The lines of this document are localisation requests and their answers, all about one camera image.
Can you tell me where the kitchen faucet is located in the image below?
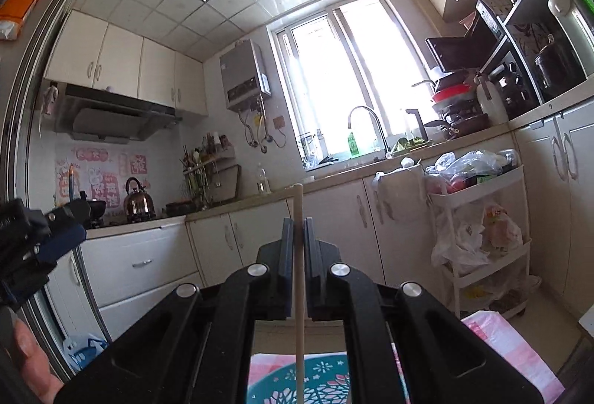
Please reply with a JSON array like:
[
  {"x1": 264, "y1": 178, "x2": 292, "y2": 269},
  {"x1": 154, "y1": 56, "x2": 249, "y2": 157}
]
[{"x1": 347, "y1": 105, "x2": 390, "y2": 161}]

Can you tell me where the person left hand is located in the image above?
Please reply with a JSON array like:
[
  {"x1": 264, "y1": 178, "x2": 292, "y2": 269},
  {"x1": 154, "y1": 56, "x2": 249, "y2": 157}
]
[{"x1": 10, "y1": 319, "x2": 63, "y2": 404}]

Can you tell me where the steel kettle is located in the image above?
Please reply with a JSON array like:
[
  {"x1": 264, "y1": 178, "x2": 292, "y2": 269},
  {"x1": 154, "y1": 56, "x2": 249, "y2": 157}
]
[{"x1": 124, "y1": 177, "x2": 156, "y2": 223}]

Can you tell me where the teal perforated plastic basket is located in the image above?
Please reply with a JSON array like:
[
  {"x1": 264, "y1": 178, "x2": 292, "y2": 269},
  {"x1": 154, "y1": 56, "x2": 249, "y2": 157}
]
[{"x1": 246, "y1": 353, "x2": 350, "y2": 403}]

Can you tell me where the range hood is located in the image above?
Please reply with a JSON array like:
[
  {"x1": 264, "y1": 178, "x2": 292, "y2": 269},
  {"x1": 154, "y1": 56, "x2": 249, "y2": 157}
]
[{"x1": 54, "y1": 84, "x2": 181, "y2": 144}]

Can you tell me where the white plastic bag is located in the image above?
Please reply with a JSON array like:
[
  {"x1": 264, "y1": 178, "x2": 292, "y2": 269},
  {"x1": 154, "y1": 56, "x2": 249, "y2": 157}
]
[{"x1": 431, "y1": 200, "x2": 523, "y2": 275}]

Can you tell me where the red white checkered tablecloth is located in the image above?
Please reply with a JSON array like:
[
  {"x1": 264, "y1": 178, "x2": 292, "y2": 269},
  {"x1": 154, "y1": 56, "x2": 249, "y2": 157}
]
[{"x1": 248, "y1": 309, "x2": 568, "y2": 404}]

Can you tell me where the white rolling cart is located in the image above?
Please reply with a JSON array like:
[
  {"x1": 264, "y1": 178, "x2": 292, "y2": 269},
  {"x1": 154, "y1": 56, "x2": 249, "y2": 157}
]
[{"x1": 427, "y1": 166, "x2": 538, "y2": 319}]

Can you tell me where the clear oil bottle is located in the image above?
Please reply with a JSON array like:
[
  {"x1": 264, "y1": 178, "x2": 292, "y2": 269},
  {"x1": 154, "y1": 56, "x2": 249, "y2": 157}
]
[{"x1": 257, "y1": 164, "x2": 272, "y2": 195}]

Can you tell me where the green dish soap bottle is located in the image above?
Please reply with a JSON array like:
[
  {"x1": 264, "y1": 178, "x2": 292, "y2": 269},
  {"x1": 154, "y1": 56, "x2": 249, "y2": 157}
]
[{"x1": 347, "y1": 133, "x2": 360, "y2": 157}]

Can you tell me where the black toaster oven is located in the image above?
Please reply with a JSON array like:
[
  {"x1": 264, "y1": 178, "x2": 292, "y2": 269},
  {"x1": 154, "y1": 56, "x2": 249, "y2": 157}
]
[{"x1": 483, "y1": 50, "x2": 540, "y2": 118}]

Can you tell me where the black microwave oven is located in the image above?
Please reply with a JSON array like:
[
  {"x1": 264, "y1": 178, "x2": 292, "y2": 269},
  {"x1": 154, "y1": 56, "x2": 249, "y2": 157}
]
[{"x1": 426, "y1": 0, "x2": 512, "y2": 72}]

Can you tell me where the white thermos pot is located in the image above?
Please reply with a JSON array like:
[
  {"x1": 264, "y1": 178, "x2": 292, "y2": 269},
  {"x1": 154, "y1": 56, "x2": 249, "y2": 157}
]
[{"x1": 548, "y1": 0, "x2": 594, "y2": 76}]

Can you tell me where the wall spice rack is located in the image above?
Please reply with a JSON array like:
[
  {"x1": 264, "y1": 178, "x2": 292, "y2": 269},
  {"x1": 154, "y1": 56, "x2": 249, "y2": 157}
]
[{"x1": 181, "y1": 133, "x2": 242, "y2": 210}]

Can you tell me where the wall water heater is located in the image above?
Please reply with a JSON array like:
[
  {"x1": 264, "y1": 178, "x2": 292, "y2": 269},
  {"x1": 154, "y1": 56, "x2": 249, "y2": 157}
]
[{"x1": 219, "y1": 39, "x2": 271, "y2": 113}]

